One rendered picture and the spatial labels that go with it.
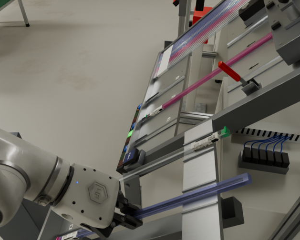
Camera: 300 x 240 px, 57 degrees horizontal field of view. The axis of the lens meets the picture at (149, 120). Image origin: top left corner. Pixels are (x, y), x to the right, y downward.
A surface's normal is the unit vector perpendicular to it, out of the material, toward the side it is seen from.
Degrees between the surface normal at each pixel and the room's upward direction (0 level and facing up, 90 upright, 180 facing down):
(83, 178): 36
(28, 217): 90
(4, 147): 30
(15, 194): 82
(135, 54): 0
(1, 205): 73
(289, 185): 0
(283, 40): 48
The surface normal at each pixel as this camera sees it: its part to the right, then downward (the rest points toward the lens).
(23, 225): 0.05, 0.70
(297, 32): -0.73, -0.58
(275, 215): -0.19, 0.69
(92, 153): 0.00, -0.71
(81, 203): 0.58, -0.47
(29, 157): 0.66, -0.56
